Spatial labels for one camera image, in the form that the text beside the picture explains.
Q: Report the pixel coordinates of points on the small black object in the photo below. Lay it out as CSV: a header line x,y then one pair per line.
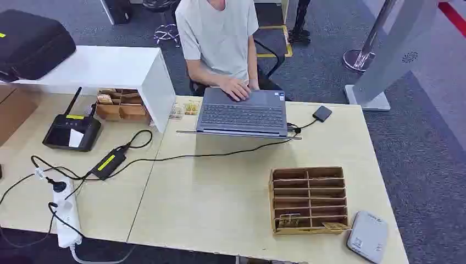
x,y
1,171

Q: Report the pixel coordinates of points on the person's right hand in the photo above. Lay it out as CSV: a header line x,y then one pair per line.
x,y
234,89

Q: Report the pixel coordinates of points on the black remote controller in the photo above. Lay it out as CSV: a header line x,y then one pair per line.
x,y
71,133

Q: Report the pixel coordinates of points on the black mains plug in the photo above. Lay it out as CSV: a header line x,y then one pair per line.
x,y
58,186

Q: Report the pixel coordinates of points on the black carrying case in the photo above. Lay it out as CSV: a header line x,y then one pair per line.
x,y
31,43

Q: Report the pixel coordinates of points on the black external drive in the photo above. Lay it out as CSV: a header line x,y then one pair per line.
x,y
322,113

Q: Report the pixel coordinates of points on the red floor strip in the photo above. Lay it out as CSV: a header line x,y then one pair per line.
x,y
453,16

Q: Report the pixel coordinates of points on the white desk shelf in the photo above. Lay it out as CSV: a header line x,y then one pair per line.
x,y
109,67

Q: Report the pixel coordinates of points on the wooden slotted card box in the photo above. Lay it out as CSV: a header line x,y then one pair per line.
x,y
308,198

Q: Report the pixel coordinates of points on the black cabinet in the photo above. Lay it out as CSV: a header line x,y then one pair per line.
x,y
118,11

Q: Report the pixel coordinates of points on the white kiosk stand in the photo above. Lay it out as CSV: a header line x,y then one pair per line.
x,y
393,54

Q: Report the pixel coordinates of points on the black round base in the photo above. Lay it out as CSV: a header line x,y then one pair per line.
x,y
158,4

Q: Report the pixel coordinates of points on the white card reader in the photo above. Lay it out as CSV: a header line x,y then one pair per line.
x,y
367,237

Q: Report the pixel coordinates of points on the brown open wooden box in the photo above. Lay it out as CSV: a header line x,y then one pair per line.
x,y
125,109

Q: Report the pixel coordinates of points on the printed card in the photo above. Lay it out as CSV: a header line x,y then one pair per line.
x,y
289,220
335,226

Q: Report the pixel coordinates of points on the black office chair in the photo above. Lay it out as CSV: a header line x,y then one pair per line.
x,y
271,65

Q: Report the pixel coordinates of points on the grey laptop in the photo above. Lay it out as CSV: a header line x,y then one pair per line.
x,y
242,114

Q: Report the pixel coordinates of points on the brown cardboard box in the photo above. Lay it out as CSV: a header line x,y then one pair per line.
x,y
14,113

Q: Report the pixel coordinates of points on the black power adapter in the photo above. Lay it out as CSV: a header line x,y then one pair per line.
x,y
108,163

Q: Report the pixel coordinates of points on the chrome stanchion post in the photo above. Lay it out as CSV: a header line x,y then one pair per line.
x,y
366,47

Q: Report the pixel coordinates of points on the yellow floor tape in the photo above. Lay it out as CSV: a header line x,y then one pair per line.
x,y
287,43

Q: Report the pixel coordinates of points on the white power strip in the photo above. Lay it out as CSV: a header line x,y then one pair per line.
x,y
67,218

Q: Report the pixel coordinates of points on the person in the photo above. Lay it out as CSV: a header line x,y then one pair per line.
x,y
214,36

